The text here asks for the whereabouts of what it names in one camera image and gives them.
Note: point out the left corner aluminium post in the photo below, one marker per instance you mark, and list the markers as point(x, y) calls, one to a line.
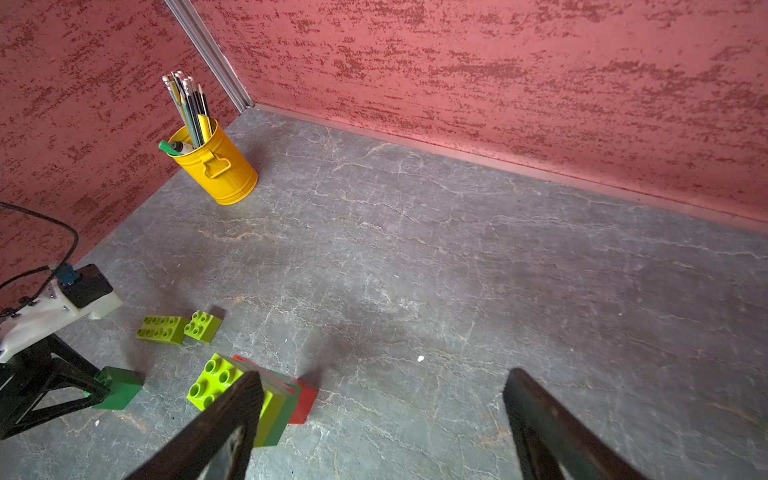
point(196, 30)

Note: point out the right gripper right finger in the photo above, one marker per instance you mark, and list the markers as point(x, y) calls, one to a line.
point(551, 442)

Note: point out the dark green 2x4 brick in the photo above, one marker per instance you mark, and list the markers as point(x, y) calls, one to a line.
point(281, 397)

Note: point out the pencils in cup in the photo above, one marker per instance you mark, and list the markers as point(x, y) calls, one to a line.
point(191, 103)

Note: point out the red 2x4 brick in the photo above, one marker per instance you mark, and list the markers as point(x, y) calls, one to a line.
point(308, 384)

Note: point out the lime 2x4 brick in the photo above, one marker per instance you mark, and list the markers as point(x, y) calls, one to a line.
point(218, 375)
point(162, 329)

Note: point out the lime 2x2 brick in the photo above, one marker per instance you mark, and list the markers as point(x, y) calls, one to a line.
point(202, 326)

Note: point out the dark green 2x2 brick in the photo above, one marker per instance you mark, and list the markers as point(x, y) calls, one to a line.
point(123, 386)

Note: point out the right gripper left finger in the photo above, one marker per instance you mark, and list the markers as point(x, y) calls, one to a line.
point(217, 444)

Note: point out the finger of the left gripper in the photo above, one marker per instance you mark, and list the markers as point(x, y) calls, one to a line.
point(48, 365)

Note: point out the yellow pencil cup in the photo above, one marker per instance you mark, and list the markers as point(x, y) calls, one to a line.
point(220, 168)

